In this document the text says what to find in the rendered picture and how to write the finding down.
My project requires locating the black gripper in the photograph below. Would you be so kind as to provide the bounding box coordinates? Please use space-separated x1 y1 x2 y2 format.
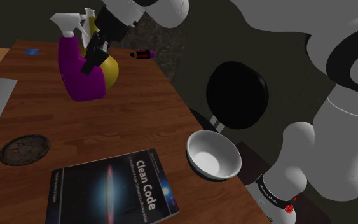
80 5 130 76

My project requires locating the yellow round flask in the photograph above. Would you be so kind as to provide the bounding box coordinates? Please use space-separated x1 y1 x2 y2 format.
79 8 120 91

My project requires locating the purple spray bottle white trigger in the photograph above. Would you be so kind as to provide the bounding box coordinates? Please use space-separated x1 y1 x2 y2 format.
49 12 107 102

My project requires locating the black and red pencil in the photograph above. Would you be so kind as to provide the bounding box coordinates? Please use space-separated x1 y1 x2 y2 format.
129 48 156 60

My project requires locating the brown wooden desk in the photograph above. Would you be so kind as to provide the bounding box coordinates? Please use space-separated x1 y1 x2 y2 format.
0 39 272 224

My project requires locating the dark round cracked plate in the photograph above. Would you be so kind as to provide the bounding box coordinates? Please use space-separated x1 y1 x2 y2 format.
0 133 52 167

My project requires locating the dark book with galaxy cover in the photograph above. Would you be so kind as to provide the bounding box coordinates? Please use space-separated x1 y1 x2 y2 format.
44 147 181 224

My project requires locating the white bowl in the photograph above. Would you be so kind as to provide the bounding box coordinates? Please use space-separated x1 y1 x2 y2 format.
186 130 243 183

